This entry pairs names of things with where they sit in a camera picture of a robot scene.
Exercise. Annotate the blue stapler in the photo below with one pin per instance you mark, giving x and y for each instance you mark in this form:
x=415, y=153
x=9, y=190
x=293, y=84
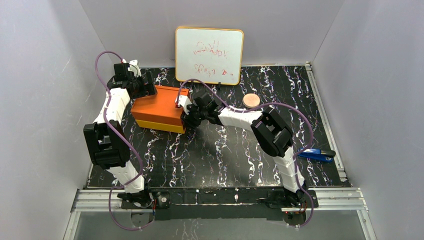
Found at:
x=325, y=156

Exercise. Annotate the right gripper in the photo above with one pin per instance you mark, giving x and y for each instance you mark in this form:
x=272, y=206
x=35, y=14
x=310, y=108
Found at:
x=189, y=114

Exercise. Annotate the yellow-framed whiteboard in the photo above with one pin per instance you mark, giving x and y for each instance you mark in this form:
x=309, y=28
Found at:
x=212, y=55

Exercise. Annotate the large round beige puff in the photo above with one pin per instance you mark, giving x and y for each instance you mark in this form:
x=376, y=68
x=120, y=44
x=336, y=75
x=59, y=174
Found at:
x=251, y=100

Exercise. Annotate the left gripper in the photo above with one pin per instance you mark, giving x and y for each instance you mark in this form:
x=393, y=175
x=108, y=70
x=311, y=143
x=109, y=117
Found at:
x=145, y=88

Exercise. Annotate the orange drawer organizer box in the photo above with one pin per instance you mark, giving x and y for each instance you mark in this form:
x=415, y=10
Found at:
x=159, y=112

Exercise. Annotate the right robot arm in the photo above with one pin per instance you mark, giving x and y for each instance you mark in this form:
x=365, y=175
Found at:
x=273, y=134

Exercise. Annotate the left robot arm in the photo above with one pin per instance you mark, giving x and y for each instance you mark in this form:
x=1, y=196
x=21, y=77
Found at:
x=107, y=145

